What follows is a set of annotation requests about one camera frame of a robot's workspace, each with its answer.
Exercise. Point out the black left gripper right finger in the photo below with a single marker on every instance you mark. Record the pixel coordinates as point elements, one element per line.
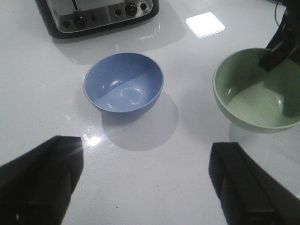
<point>248,195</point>

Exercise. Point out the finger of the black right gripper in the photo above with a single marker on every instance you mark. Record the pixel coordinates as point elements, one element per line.
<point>285,43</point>

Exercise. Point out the black and chrome toaster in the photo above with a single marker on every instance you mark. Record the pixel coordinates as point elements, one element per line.
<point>76,18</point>

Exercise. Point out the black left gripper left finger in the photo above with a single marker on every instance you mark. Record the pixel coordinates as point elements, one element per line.
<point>36,188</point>

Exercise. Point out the green plastic bowl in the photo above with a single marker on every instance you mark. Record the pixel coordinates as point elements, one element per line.
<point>255,99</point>

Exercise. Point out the blue plastic bowl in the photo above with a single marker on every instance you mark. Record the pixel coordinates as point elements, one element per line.
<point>124,83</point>

